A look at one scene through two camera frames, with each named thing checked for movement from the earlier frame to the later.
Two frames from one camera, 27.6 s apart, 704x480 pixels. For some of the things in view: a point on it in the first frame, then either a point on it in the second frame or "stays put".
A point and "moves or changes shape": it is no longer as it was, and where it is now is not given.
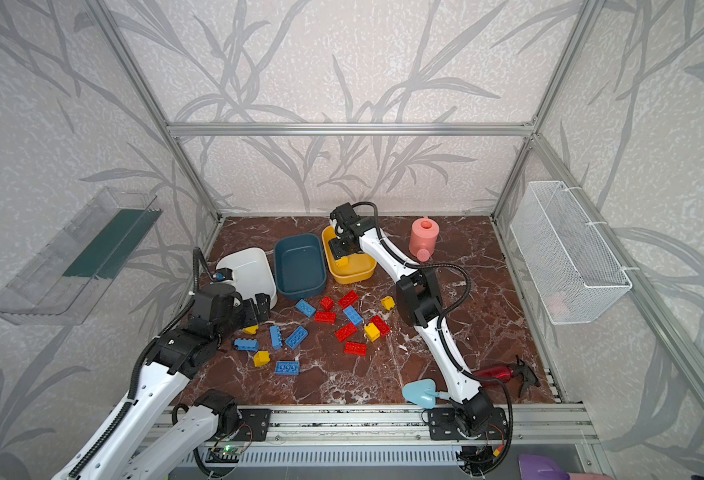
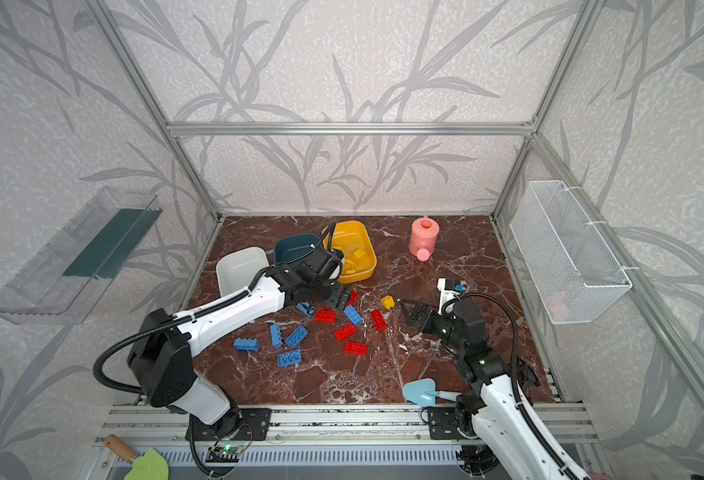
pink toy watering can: [423, 238] stays put
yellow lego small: [388, 302] to [348, 265]
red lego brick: [381, 326] moves or changes shape
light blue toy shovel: [423, 392] stays put
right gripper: [340, 244] to [427, 315]
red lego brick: [346, 332] stays put
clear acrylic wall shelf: [62, 286] stays put
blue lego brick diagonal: [297, 337] stays put
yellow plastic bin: [346, 270] stays put
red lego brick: [325, 317] stays put
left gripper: [250, 309] to [333, 291]
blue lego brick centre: [353, 315] stays put
